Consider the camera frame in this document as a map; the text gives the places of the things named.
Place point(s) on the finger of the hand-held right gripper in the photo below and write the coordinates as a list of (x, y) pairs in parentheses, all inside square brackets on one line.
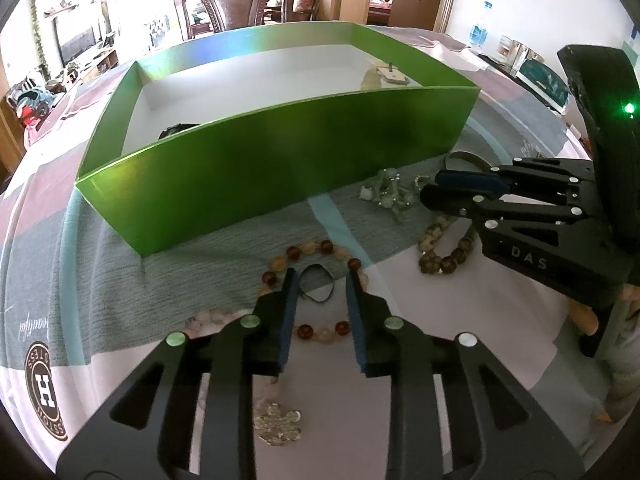
[(450, 201), (465, 179)]

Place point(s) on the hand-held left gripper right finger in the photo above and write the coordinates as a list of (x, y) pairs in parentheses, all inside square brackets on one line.
[(356, 325)]

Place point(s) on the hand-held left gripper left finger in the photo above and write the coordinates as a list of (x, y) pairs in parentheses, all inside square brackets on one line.
[(287, 320)]

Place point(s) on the green cardboard box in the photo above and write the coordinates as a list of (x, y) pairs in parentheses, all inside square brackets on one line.
[(300, 150)]

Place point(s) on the black wristwatch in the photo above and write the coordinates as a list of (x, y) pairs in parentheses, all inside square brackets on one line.
[(175, 130)]

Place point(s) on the person's right forearm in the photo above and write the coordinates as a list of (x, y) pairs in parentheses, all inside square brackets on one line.
[(627, 360)]

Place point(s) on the person's right hand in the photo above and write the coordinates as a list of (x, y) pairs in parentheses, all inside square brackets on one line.
[(582, 319)]

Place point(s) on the cluster of small boxes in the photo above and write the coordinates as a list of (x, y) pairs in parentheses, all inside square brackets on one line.
[(520, 50)]

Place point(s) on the clear plastic water bottle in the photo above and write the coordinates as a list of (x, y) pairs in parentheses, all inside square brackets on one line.
[(479, 27)]

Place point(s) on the carved wooden dining chair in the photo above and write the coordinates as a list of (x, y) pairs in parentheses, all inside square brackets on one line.
[(235, 2)]

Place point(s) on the white baby fence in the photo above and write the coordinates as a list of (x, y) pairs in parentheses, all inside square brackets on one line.
[(160, 30)]

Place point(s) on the pile of clothes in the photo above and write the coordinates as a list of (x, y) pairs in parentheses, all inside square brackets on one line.
[(32, 102)]

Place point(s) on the flat screen television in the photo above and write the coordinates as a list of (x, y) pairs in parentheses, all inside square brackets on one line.
[(75, 40)]

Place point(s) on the green ivy garland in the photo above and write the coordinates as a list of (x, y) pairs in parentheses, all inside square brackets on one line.
[(37, 25)]

